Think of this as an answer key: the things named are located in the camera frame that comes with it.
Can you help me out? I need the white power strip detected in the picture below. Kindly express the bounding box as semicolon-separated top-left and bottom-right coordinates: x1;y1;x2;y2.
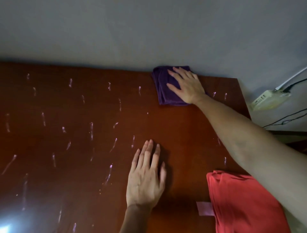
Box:
250;89;291;111

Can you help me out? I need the person's right hand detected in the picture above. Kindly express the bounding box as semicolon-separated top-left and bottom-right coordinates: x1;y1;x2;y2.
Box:
166;67;207;104

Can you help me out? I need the purple cloth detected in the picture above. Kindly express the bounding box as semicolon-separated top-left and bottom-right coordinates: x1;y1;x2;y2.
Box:
151;66;192;106

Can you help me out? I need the person's right forearm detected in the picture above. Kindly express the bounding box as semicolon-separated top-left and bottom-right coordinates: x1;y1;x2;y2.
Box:
195;94;307;227

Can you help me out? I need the red folded cloth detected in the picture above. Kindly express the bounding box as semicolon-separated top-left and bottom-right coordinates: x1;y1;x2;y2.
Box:
206;170;292;233

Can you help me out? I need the pink paper note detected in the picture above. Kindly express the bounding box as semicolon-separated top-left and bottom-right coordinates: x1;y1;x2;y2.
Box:
196;202;214;216

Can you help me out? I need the person's left hand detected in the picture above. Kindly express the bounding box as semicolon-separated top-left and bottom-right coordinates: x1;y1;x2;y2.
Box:
126;139;167;209

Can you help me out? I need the white power cable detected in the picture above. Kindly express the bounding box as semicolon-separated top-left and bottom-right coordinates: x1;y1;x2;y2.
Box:
275;66;307;91

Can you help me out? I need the thin black cable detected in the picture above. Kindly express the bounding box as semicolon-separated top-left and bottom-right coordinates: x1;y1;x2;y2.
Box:
262;108;307;128

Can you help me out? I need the black plugged cable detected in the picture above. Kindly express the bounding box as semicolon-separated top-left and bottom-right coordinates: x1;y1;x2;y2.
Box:
284;78;307;93

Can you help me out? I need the person's left forearm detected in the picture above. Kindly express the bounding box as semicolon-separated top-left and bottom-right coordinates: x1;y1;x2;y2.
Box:
119;204;154;233

